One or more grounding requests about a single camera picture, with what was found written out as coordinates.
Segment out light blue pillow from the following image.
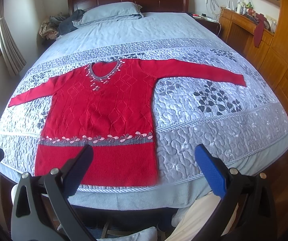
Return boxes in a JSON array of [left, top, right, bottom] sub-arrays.
[[72, 2, 143, 28]]

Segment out dark red hanging cloth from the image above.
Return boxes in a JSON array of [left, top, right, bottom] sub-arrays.
[[253, 13, 269, 48]]

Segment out pile of dark clothes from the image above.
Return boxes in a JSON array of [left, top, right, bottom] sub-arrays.
[[38, 9, 85, 40]]

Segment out beige window curtain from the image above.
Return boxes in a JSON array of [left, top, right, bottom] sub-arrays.
[[0, 0, 26, 77]]

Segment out dark bedside table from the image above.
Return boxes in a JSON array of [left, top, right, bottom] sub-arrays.
[[188, 12, 221, 36]]

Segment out wooden cabinet unit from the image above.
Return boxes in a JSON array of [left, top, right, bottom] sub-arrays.
[[219, 0, 288, 115]]

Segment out red knit sweater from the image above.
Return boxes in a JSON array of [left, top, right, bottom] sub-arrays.
[[9, 59, 246, 187]]

